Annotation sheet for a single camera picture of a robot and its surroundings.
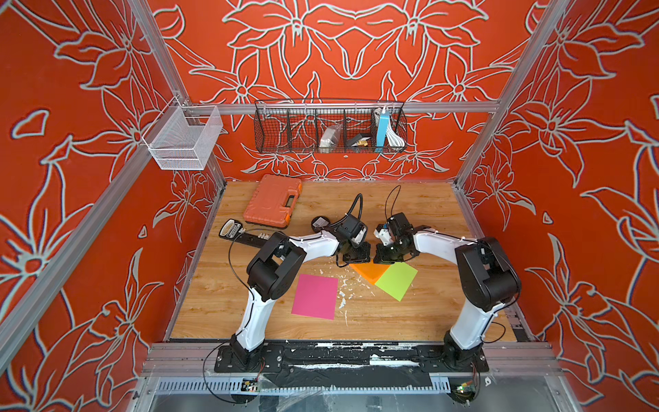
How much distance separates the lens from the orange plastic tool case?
103 centimetres

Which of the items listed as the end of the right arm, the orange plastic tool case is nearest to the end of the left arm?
the end of the right arm

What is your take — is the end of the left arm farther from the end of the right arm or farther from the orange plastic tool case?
the orange plastic tool case
